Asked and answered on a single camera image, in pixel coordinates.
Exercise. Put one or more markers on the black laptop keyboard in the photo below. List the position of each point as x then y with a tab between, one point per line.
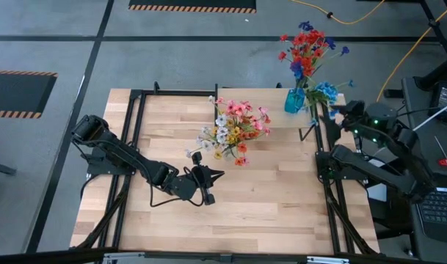
441	212

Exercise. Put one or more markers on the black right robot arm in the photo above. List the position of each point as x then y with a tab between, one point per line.
384	154

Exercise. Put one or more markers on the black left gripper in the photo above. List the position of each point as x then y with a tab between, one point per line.
193	181

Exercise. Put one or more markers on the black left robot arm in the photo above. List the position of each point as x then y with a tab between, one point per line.
124	157

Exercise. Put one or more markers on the yellow artificial flower bunch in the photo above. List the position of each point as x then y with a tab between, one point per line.
232	137

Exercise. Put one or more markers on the short teal glass vase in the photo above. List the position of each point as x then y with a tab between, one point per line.
294	100

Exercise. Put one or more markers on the white rod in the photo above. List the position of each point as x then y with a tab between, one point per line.
434	115

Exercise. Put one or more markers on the red artificial flower bunch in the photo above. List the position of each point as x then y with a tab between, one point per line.
307	49

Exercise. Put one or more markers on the black rig crossbar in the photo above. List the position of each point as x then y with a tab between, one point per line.
171	255

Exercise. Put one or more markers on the orange artificial flower bunch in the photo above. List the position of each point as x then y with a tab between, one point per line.
242	147

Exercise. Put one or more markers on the purple artificial flower bunch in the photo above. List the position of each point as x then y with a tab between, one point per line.
296	67

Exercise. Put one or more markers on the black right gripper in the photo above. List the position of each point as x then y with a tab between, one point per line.
349	111

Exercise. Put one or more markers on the blue artificial flower bunch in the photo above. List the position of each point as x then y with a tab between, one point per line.
326	91

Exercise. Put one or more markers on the black hazard-striped floor mat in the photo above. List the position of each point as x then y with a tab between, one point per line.
17	93
190	3

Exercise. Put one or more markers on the white artificial flower bunch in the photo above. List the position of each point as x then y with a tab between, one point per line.
220	121

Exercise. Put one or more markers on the dark grey desk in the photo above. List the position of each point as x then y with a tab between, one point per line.
428	146
428	234

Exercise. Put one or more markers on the black metal table frame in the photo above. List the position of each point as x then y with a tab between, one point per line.
179	93

